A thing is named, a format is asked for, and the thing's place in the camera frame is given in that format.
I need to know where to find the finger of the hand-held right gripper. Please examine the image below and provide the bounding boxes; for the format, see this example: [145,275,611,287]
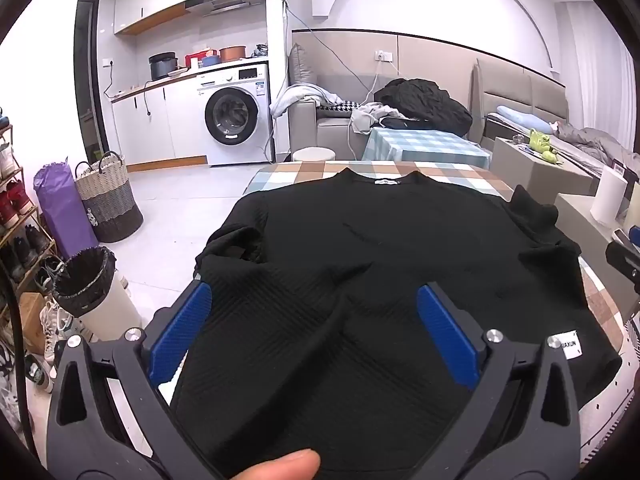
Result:
[605,240,640,322]

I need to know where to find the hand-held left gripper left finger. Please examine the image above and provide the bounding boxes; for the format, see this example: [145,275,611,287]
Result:
[46,280,226,480]

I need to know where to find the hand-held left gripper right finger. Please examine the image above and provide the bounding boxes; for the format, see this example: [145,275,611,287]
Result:
[417,282,583,480]

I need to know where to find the black knit sweater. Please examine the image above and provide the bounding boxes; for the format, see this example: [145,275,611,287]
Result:
[170,169,623,480]

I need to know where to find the person's left hand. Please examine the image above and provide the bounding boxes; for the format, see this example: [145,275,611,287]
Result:
[234,449,321,480]

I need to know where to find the beige low cabinet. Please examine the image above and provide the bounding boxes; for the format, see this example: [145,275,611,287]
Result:
[555,192,626,261]

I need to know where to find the paper towel roll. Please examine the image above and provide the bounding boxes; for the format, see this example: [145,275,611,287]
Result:
[590,164,628,226]

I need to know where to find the trash bin with black bag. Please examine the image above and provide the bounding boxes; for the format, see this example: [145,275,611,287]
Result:
[52,246,143,343]

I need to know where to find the grey duvet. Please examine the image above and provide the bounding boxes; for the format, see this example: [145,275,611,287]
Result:
[555,122,640,173]

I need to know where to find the white sneakers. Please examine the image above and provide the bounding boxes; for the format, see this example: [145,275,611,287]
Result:
[40,300,83,361]

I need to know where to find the beige bedside cabinet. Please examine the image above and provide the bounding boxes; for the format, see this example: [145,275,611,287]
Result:
[490,136,596,198]

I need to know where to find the green toy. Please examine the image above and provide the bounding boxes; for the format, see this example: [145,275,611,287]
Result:
[527,128,561,163]

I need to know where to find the cardboard box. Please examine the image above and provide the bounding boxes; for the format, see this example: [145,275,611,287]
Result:
[15,292,48,356]

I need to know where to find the woven laundry basket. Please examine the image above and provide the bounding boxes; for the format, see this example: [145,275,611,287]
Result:
[75,151,144,243]

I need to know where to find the purple bag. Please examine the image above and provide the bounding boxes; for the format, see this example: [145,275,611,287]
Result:
[33,159,98,261]

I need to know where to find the blue pillow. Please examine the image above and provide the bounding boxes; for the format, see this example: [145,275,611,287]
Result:
[496,105,556,136]

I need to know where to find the shoe rack with shoes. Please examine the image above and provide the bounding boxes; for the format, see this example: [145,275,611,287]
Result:
[0,110,66,356]

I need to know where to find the blue checkered small table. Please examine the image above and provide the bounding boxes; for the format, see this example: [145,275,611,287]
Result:
[361,127,492,171]

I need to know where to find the white curtain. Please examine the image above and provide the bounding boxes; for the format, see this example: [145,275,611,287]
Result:
[555,0,636,126]

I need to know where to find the white lower kitchen cabinets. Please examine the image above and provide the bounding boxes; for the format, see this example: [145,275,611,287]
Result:
[111,82,208,167]

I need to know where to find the white round stool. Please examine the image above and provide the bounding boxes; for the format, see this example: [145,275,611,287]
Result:
[292,146,336,163]

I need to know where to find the white washing machine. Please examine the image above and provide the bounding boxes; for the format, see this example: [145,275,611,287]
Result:
[196,62,273,167]

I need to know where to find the grey sofa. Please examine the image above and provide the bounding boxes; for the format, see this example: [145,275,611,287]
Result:
[290,72,476,161]

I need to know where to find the white garment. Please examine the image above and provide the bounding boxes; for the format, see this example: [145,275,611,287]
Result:
[348,101,401,136]

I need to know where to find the black jacket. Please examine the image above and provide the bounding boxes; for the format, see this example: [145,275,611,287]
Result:
[374,78,473,136]

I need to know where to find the houndstooth cushion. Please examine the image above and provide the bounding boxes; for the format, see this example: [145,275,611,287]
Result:
[317,102,361,118]

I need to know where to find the black door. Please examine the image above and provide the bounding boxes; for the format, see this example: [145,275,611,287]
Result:
[73,0,110,161]

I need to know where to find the light grey garment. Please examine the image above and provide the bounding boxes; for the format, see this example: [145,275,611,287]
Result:
[270,82,346,118]

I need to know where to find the grey pillow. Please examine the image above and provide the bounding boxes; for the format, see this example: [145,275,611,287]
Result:
[288,42,318,88]

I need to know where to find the range hood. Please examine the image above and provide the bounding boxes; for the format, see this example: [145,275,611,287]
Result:
[185,0,253,16]

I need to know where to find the black cable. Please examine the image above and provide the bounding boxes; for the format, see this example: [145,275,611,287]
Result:
[0,260,41,461]

